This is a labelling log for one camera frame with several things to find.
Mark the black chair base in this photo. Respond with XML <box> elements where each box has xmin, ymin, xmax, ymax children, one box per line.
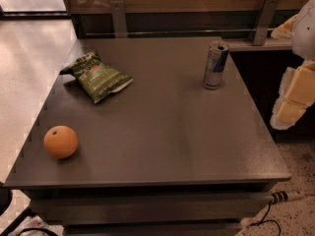
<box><xmin>0</xmin><ymin>182</ymin><xmax>32</xmax><ymax>236</ymax></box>

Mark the striped cable plug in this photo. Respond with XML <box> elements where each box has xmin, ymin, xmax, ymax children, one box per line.
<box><xmin>269</xmin><ymin>190</ymin><xmax>306</xmax><ymax>205</ymax></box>

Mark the right metal bracket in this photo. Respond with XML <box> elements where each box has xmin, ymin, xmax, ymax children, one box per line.
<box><xmin>252</xmin><ymin>0</ymin><xmax>280</xmax><ymax>46</ymax></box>

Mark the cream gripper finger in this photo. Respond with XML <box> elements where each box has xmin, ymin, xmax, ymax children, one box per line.
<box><xmin>270</xmin><ymin>61</ymin><xmax>315</xmax><ymax>130</ymax></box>
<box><xmin>271</xmin><ymin>15</ymin><xmax>297</xmax><ymax>39</ymax></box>

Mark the left metal bracket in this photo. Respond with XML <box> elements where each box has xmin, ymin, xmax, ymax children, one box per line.
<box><xmin>110</xmin><ymin>0</ymin><xmax>128</xmax><ymax>38</ymax></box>

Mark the orange fruit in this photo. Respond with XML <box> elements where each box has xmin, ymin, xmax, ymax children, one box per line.
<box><xmin>43</xmin><ymin>126</ymin><xmax>79</xmax><ymax>159</ymax></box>

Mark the black cable on floor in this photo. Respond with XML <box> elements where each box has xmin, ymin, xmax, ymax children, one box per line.
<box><xmin>249</xmin><ymin>202</ymin><xmax>283</xmax><ymax>236</ymax></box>

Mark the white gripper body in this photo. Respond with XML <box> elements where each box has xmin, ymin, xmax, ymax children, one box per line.
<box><xmin>292</xmin><ymin>0</ymin><xmax>315</xmax><ymax>60</ymax></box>

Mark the metal bracket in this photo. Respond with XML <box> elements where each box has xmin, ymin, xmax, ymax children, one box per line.
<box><xmin>252</xmin><ymin>0</ymin><xmax>280</xmax><ymax>46</ymax></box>
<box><xmin>110</xmin><ymin>0</ymin><xmax>128</xmax><ymax>38</ymax></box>

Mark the grey drawer cabinet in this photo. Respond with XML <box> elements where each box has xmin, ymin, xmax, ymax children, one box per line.
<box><xmin>5</xmin><ymin>37</ymin><xmax>290</xmax><ymax>236</ymax></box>

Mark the silver blue redbull can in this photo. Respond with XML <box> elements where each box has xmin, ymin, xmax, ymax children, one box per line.
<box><xmin>203</xmin><ymin>40</ymin><xmax>229</xmax><ymax>89</ymax></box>

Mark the green chip bag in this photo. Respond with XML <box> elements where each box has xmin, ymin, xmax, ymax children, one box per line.
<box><xmin>61</xmin><ymin>50</ymin><xmax>133</xmax><ymax>103</ymax></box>

